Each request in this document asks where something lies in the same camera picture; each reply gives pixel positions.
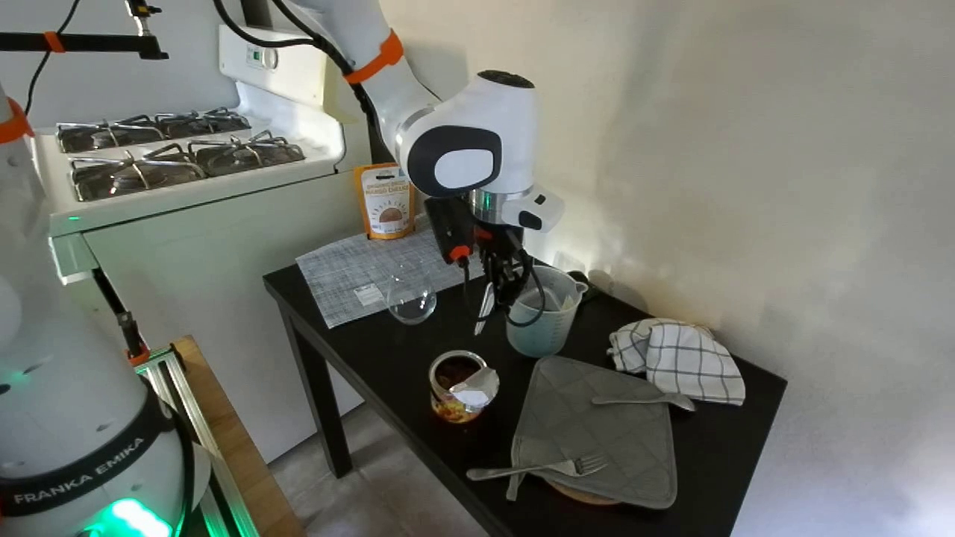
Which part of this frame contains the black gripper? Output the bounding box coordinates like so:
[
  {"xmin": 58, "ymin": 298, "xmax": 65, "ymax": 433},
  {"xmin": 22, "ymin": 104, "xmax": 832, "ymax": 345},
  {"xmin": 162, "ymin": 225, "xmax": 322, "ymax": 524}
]
[{"xmin": 428, "ymin": 190, "xmax": 547, "ymax": 313}]

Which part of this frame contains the clear plastic measuring jug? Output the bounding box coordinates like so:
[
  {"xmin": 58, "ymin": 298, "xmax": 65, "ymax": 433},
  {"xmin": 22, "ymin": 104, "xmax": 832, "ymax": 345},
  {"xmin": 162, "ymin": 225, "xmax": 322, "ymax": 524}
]
[{"xmin": 475, "ymin": 262, "xmax": 590, "ymax": 360}]

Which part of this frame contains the clear stemless glass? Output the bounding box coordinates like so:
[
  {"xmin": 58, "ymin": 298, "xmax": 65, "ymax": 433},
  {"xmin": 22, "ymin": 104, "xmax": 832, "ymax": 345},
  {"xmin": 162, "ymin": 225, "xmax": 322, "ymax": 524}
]
[{"xmin": 383, "ymin": 275, "xmax": 443, "ymax": 329}]

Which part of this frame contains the grey woven placemat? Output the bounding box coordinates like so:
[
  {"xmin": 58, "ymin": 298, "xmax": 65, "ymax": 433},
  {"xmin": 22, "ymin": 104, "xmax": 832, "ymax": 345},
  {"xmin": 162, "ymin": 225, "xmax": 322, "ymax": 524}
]
[{"xmin": 296, "ymin": 225, "xmax": 490, "ymax": 330}]

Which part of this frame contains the black table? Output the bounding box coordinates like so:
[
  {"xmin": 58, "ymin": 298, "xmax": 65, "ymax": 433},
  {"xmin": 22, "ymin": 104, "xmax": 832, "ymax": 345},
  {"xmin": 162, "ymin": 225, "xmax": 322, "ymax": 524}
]
[{"xmin": 264, "ymin": 230, "xmax": 792, "ymax": 537}]

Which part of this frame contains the orange snack pouch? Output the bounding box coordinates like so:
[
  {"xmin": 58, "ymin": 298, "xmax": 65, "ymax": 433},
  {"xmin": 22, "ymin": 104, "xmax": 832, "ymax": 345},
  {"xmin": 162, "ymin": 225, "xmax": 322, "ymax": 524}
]
[{"xmin": 353, "ymin": 162, "xmax": 420, "ymax": 244}]

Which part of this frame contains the grey quilted pot holder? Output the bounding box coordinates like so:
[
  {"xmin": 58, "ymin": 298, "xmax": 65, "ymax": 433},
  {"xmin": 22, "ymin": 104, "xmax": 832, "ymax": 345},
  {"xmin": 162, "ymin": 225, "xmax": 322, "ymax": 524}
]
[{"xmin": 507, "ymin": 354, "xmax": 680, "ymax": 512}]

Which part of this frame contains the silver fork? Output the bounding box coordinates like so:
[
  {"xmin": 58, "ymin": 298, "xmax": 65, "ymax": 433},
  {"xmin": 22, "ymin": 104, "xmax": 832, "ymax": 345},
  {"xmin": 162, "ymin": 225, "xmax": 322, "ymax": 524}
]
[{"xmin": 462, "ymin": 453, "xmax": 611, "ymax": 487}]

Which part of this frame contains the white checkered cloth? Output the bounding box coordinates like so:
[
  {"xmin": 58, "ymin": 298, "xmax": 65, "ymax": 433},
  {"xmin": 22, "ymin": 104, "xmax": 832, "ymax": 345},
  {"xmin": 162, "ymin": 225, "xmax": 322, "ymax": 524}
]
[{"xmin": 605, "ymin": 317, "xmax": 748, "ymax": 408}]

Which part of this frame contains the black burner grate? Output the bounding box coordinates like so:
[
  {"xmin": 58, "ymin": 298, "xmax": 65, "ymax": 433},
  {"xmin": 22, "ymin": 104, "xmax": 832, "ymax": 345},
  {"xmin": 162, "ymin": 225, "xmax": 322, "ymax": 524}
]
[
  {"xmin": 146, "ymin": 131, "xmax": 307, "ymax": 184},
  {"xmin": 70, "ymin": 159, "xmax": 155, "ymax": 204},
  {"xmin": 58, "ymin": 120, "xmax": 137, "ymax": 154},
  {"xmin": 132, "ymin": 104, "xmax": 252, "ymax": 142}
]

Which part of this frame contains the wooden board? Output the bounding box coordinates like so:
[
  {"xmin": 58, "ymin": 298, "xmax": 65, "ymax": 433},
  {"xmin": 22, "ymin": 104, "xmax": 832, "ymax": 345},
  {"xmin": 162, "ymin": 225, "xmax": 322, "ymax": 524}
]
[{"xmin": 171, "ymin": 335, "xmax": 307, "ymax": 537}]

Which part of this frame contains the white stove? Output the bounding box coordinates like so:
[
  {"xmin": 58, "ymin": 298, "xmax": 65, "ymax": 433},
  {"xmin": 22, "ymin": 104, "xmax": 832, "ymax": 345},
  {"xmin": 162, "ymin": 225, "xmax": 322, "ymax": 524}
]
[{"xmin": 28, "ymin": 25, "xmax": 377, "ymax": 471}]

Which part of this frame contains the black pole with orange tape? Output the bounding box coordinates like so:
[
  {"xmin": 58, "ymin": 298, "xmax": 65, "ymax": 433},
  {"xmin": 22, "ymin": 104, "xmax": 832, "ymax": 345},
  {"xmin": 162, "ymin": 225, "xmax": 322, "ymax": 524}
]
[{"xmin": 90, "ymin": 265, "xmax": 155, "ymax": 369}]

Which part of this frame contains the black boom with orange tape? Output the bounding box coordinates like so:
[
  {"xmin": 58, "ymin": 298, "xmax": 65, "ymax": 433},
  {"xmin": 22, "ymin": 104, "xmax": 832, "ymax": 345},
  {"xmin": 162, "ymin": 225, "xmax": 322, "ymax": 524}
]
[{"xmin": 0, "ymin": 0, "xmax": 171, "ymax": 63}]

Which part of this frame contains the silver utensil handle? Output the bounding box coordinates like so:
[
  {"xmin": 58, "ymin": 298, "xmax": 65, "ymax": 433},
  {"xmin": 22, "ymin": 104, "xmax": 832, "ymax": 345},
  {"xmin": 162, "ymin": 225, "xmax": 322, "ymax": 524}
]
[{"xmin": 502, "ymin": 468, "xmax": 531, "ymax": 503}]

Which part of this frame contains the aluminium rail frame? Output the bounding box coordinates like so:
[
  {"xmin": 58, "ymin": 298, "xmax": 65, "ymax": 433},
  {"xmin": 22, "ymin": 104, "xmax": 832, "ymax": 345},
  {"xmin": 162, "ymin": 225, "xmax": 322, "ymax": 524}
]
[{"xmin": 132, "ymin": 341, "xmax": 264, "ymax": 537}]

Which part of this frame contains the thin black hanging cable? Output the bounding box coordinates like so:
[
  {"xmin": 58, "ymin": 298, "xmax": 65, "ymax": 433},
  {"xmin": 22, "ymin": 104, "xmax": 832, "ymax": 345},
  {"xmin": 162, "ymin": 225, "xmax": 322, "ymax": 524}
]
[{"xmin": 0, "ymin": 0, "xmax": 84, "ymax": 123}]

